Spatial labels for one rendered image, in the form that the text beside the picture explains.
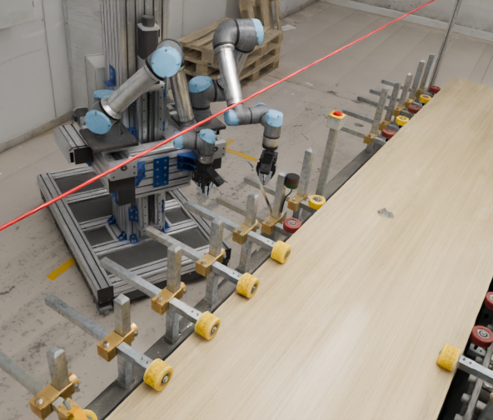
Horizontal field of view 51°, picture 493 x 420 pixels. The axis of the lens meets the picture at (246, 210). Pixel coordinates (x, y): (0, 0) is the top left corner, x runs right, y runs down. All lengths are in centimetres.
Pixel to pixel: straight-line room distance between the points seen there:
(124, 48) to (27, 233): 162
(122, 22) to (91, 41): 209
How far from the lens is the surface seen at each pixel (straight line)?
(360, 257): 226
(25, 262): 354
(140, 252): 319
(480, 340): 212
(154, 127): 281
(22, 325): 316
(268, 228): 238
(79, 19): 473
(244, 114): 230
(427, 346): 201
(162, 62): 223
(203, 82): 271
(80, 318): 182
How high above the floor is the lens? 229
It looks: 35 degrees down
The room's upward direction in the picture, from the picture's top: 7 degrees clockwise
